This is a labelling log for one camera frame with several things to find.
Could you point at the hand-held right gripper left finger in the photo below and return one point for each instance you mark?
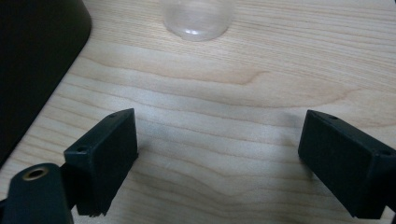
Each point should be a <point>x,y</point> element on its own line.
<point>106,155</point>

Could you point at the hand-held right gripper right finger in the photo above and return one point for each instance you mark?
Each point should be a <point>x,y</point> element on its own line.
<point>345,158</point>

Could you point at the dark four-compartment tray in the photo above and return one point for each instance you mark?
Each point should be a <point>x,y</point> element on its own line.
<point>34,62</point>

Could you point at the clear plastic cup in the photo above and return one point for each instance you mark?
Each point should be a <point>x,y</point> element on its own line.
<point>197,21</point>

